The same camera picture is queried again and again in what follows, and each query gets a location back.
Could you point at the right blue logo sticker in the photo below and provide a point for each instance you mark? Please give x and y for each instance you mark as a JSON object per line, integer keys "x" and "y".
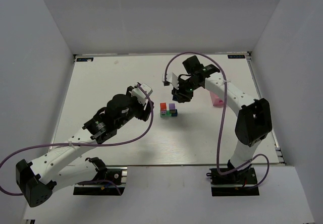
{"x": 236, "y": 56}

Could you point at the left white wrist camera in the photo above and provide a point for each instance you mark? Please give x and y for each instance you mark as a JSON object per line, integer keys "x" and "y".
{"x": 141, "y": 92}

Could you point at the red cube block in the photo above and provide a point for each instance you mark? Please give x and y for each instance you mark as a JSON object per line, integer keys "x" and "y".
{"x": 163, "y": 106}

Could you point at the left blue logo sticker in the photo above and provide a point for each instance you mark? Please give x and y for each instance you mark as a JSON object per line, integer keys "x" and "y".
{"x": 84, "y": 59}

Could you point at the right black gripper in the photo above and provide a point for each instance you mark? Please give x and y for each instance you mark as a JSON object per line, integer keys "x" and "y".
{"x": 180, "y": 96}

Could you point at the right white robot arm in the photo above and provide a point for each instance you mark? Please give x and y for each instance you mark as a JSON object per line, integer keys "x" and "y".
{"x": 254, "y": 120}

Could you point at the pink plastic box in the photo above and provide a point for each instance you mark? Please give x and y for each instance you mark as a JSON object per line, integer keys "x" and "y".
{"x": 216, "y": 101}

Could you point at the blue logo sticker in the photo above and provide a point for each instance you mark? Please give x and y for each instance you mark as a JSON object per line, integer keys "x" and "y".
{"x": 84, "y": 59}
{"x": 236, "y": 56}

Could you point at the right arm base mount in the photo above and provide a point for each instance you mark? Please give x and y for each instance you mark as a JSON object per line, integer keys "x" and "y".
{"x": 235, "y": 184}

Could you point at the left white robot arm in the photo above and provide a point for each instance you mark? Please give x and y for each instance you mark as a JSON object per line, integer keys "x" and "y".
{"x": 39, "y": 178}

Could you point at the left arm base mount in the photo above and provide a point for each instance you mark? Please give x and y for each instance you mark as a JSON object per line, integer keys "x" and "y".
{"x": 108, "y": 181}

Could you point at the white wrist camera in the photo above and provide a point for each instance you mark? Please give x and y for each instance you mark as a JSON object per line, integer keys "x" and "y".
{"x": 170, "y": 79}
{"x": 141, "y": 92}

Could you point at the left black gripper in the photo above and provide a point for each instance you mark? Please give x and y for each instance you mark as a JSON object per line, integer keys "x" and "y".
{"x": 145, "y": 111}

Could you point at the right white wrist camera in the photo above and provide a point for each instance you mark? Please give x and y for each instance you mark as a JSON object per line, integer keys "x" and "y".
{"x": 170, "y": 79}

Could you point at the green ridged block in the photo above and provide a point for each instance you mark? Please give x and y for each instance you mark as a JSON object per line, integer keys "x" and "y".
{"x": 167, "y": 115}

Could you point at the small dark blue cube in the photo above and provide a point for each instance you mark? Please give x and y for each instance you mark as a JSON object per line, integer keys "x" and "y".
{"x": 175, "y": 115}

